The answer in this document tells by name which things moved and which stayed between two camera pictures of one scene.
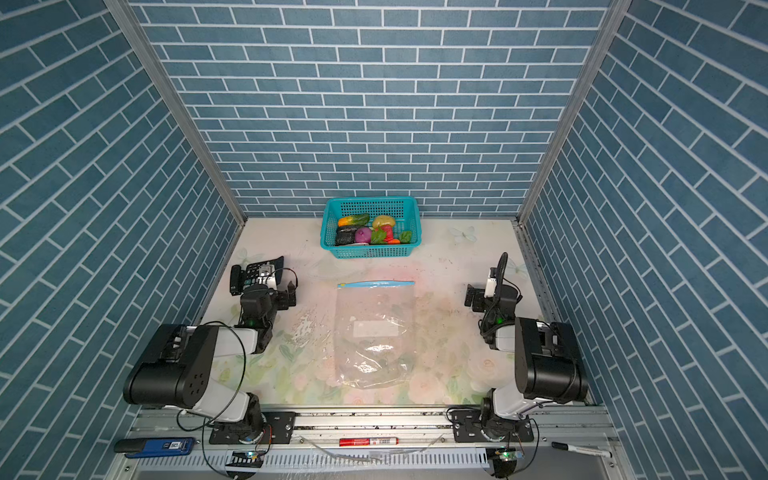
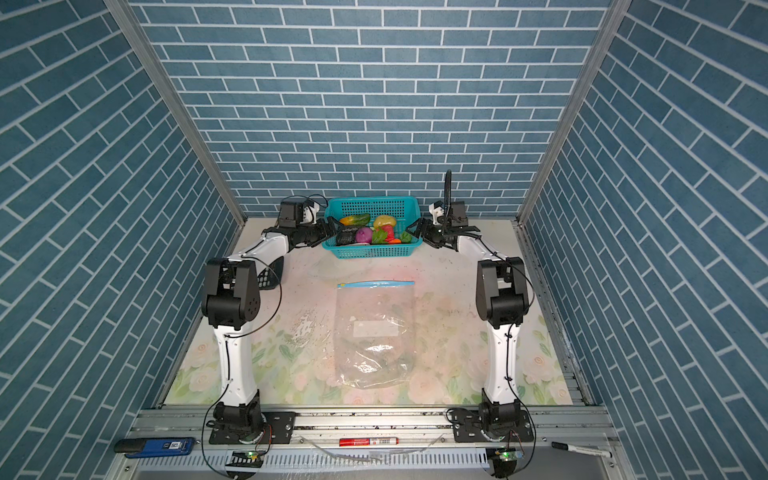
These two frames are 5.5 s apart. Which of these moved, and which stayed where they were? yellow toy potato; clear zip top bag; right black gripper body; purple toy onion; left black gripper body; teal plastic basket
Moved: right black gripper body; left black gripper body
Stayed: clear zip top bag; teal plastic basket; yellow toy potato; purple toy onion
